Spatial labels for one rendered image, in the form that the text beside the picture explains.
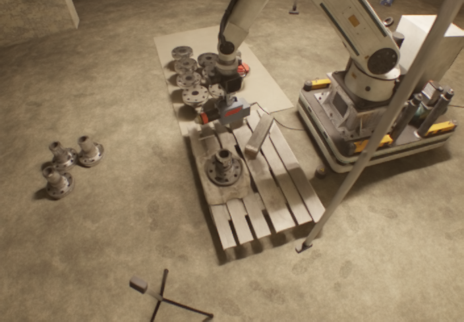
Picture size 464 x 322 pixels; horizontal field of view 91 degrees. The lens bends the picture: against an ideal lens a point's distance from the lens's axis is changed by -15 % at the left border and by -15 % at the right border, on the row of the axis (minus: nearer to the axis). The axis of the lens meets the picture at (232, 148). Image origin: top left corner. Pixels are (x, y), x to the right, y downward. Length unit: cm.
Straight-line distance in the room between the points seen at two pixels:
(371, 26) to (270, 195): 134
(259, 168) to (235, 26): 109
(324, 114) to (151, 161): 160
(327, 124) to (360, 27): 91
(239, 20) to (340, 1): 61
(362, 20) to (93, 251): 242
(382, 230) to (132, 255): 193
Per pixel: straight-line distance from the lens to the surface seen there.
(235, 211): 195
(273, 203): 201
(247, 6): 174
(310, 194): 207
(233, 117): 230
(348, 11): 173
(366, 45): 189
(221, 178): 203
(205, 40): 402
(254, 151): 216
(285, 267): 200
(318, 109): 247
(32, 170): 300
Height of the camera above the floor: 191
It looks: 51 degrees down
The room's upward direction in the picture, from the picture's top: straight up
